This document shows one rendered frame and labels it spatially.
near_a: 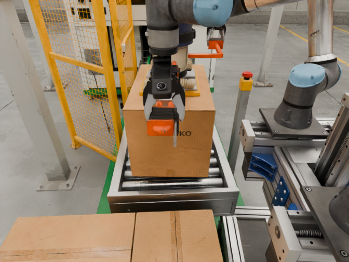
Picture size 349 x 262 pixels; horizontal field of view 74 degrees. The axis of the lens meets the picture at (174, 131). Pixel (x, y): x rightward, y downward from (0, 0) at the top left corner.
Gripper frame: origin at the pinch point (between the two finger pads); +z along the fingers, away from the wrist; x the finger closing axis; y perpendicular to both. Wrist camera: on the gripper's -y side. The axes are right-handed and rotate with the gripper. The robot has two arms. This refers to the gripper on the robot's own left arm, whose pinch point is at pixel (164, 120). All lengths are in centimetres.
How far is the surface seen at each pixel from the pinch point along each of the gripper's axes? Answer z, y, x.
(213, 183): 68, 40, -25
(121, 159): 62, 54, 32
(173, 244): 67, 2, -2
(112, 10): -11, 146, 49
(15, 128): 122, 175, 195
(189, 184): 68, 39, -11
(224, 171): 62, 44, -31
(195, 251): 67, -1, -12
